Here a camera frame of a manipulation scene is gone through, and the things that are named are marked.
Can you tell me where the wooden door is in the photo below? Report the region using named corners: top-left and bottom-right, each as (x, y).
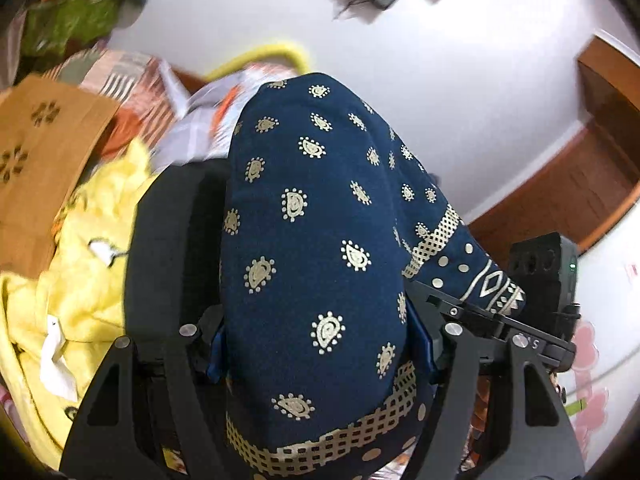
top-left (467, 120), bottom-right (640, 256)

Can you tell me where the green cloth-covered cabinet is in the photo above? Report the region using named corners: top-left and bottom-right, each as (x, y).
top-left (22, 0), bottom-right (126, 58)

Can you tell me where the wooden flower-cutout lap desk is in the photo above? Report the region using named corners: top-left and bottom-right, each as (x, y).
top-left (0, 74), bottom-right (121, 278)

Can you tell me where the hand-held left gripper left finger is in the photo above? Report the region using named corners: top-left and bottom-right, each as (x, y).
top-left (59, 305), bottom-right (251, 480)

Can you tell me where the wooden overhead cabinet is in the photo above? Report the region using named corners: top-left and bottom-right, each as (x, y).
top-left (577, 30), bottom-right (640, 126)

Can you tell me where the yellow hoop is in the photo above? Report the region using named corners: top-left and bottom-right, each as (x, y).
top-left (205, 42), bottom-right (313, 83)

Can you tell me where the black monitor cable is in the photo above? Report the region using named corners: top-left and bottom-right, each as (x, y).
top-left (332, 0), bottom-right (406, 21)

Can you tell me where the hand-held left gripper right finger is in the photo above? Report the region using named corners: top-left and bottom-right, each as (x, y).
top-left (395, 295), bottom-right (586, 480)

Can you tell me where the striped orange cloth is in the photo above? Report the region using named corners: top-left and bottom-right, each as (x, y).
top-left (52, 47), bottom-right (193, 161)

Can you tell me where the black garment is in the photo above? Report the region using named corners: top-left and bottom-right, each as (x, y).
top-left (122, 162), bottom-right (236, 361)

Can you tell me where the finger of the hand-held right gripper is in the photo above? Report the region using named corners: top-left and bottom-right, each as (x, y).
top-left (407, 280), bottom-right (521, 337)

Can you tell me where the navy patterned hooded garment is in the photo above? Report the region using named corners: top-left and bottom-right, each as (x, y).
top-left (220, 72), bottom-right (527, 478)

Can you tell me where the yellow garment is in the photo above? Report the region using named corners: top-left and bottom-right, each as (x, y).
top-left (0, 137), bottom-right (161, 461)

